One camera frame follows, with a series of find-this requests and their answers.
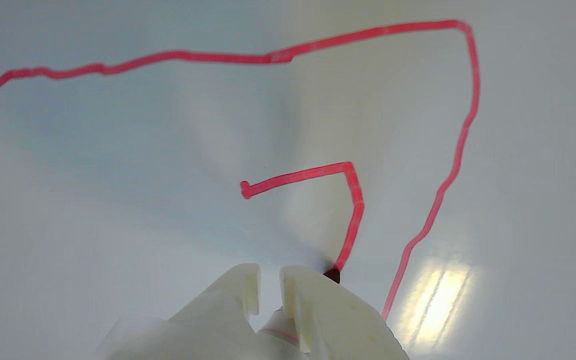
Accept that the red marker pen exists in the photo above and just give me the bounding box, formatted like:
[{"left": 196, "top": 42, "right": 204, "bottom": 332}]
[{"left": 255, "top": 269, "right": 342, "bottom": 360}]

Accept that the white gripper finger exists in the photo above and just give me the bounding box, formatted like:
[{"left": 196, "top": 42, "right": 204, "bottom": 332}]
[
  {"left": 279, "top": 265, "right": 410, "bottom": 360},
  {"left": 98, "top": 263, "right": 274, "bottom": 360}
]

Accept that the large whiteboard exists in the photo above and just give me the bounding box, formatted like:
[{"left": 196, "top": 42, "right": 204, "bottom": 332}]
[{"left": 0, "top": 0, "right": 576, "bottom": 360}]

